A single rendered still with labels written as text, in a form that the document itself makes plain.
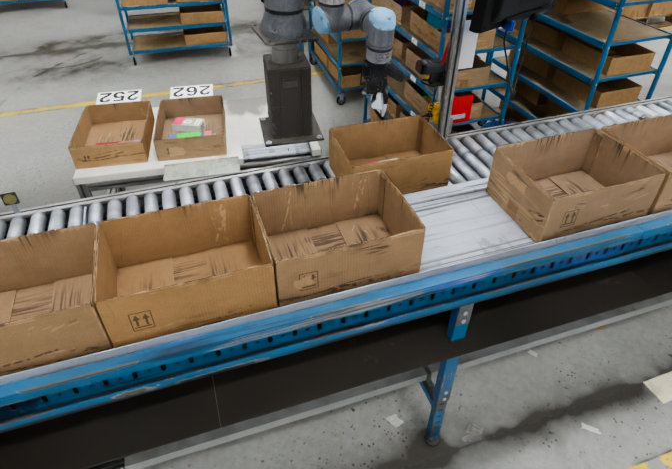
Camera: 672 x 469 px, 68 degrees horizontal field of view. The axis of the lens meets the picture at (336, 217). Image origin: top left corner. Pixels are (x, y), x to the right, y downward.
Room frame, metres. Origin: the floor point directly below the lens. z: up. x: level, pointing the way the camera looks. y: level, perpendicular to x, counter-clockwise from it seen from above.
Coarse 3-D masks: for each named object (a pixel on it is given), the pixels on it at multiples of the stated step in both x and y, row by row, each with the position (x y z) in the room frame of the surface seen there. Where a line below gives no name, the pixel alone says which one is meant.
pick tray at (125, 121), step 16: (96, 112) 2.07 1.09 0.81; (112, 112) 2.09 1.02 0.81; (128, 112) 2.10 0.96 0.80; (144, 112) 2.11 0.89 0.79; (80, 128) 1.90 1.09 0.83; (96, 128) 2.02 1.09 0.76; (112, 128) 2.02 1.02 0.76; (128, 128) 2.02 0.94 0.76; (144, 128) 1.86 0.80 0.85; (80, 144) 1.83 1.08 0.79; (112, 144) 1.73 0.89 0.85; (128, 144) 1.74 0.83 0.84; (144, 144) 1.78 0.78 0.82; (80, 160) 1.70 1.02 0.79; (96, 160) 1.71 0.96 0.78; (112, 160) 1.72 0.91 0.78; (128, 160) 1.74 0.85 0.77; (144, 160) 1.75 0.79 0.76
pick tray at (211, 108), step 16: (208, 96) 2.17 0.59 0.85; (160, 112) 2.04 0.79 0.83; (176, 112) 2.14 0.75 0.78; (192, 112) 2.15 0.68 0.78; (208, 112) 2.16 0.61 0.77; (224, 112) 2.12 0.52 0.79; (160, 128) 1.96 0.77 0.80; (208, 128) 2.02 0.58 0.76; (224, 128) 1.91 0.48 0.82; (160, 144) 1.76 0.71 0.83; (176, 144) 1.77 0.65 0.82; (192, 144) 1.78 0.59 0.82; (208, 144) 1.79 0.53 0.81; (224, 144) 1.81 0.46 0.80; (160, 160) 1.76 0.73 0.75
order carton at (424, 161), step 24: (384, 120) 1.80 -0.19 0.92; (408, 120) 1.83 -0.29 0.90; (336, 144) 1.62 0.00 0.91; (360, 144) 1.77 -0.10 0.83; (384, 144) 1.80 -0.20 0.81; (408, 144) 1.83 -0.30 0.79; (432, 144) 1.72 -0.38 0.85; (336, 168) 1.63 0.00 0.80; (360, 168) 1.46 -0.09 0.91; (384, 168) 1.49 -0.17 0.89; (408, 168) 1.51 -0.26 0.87; (432, 168) 1.54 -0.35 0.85; (408, 192) 1.52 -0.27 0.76
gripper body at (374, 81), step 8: (368, 64) 1.72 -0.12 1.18; (376, 64) 1.72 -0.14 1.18; (384, 64) 1.72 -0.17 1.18; (368, 72) 1.74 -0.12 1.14; (376, 72) 1.74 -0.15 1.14; (360, 80) 1.78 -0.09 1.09; (368, 80) 1.73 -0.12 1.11; (376, 80) 1.72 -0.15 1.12; (384, 80) 1.73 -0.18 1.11; (368, 88) 1.72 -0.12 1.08; (376, 88) 1.73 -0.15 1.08
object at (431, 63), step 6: (420, 60) 1.99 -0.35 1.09; (426, 60) 1.98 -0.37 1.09; (432, 60) 1.98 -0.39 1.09; (438, 60) 1.99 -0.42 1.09; (420, 66) 1.96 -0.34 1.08; (426, 66) 1.95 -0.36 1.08; (432, 66) 1.96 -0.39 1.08; (438, 66) 1.96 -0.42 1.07; (444, 66) 1.97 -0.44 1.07; (420, 72) 1.95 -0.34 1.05; (426, 72) 1.95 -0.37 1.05; (432, 72) 1.96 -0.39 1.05; (438, 72) 1.97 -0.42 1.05; (426, 78) 1.98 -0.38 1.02; (432, 78) 1.97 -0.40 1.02; (438, 78) 1.99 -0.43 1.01
